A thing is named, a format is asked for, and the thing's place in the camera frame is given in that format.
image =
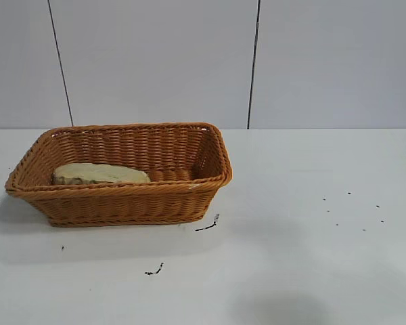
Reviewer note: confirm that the brown woven wicker basket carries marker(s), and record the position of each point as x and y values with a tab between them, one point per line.
122	203

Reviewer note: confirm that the long striped bread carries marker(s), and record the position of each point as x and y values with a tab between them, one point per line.
101	173

